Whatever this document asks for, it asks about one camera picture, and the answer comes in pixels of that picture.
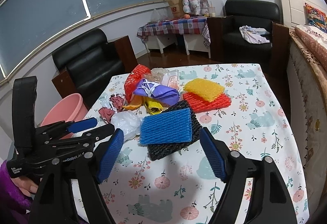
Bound white low side table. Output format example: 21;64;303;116
144;34;211;59

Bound plastic drink cup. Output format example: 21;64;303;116
208;2;216;17

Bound left hand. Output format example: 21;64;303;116
11;176;38;197

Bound bed with patterned blankets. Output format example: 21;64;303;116
287;28;326;216

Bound orange plastic bag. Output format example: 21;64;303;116
123;95;143;111

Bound clear bubble plastic bag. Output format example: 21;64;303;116
142;68;180;90

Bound red white crumpled paper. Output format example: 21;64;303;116
98;94;126;123

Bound right black leather armchair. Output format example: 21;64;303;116
207;0;289;73

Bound black foam fruit net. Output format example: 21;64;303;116
147;100;202;161

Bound colourful striped pillow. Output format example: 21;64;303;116
305;3;327;33

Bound purple plastic bag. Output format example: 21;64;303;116
133;79;180;106

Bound checkered tablecloth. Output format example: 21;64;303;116
137;17;211;48

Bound white plastic bag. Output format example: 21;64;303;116
110;111;142;142

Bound red foam fruit net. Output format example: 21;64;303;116
183;92;232;113

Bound yellow foam fruit net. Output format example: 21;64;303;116
184;78;224;102

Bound pink plastic trash bucket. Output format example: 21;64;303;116
41;93;88;126

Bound white wooden headboard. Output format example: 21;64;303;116
280;0;326;28

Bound blue foam fruit net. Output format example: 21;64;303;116
139;108;192;145

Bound clear plastic bag on table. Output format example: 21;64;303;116
150;8;168;23

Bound yellow plastic wrapper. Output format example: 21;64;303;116
143;97;167;115

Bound brown paper shopping bag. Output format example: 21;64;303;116
167;0;185;19

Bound red mesh plastic bag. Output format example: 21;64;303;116
124;64;151;102

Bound black leather armchair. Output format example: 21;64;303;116
52;28;138;109
207;0;289;73

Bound left black leather armchair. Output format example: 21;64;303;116
52;28;138;109

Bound cloth on armchair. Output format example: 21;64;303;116
239;26;270;44

